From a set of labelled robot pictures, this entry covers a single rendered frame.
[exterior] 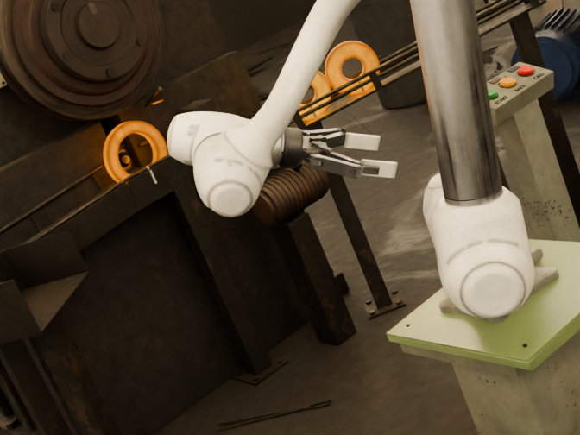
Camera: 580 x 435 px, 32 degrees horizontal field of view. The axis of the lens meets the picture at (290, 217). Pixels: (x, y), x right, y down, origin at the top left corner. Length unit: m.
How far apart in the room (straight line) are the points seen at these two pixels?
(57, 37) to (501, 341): 1.36
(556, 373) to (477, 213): 0.47
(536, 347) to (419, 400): 0.79
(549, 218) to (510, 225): 0.98
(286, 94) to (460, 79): 0.29
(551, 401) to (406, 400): 0.63
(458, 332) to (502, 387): 0.15
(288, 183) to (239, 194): 1.18
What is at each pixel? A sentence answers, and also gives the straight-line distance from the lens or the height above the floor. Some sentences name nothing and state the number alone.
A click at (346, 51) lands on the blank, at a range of 2.91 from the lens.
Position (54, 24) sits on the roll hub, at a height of 1.16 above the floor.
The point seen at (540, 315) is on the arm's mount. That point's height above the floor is 0.38.
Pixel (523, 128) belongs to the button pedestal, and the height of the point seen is 0.49.
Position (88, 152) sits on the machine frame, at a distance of 2.83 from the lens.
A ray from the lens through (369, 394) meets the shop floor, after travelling 2.68.
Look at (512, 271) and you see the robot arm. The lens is 1.70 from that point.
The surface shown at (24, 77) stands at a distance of 2.67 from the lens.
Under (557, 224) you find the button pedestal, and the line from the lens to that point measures 2.73.
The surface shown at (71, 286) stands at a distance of 2.44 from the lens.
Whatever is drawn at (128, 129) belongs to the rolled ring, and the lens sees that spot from 2.80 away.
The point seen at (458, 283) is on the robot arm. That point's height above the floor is 0.56.
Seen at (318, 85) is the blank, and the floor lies 0.71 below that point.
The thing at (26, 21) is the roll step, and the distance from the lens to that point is 2.67.
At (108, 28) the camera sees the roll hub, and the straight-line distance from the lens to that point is 2.68.
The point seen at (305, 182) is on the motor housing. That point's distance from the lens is 2.88.
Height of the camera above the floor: 1.24
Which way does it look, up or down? 17 degrees down
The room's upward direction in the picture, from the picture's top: 23 degrees counter-clockwise
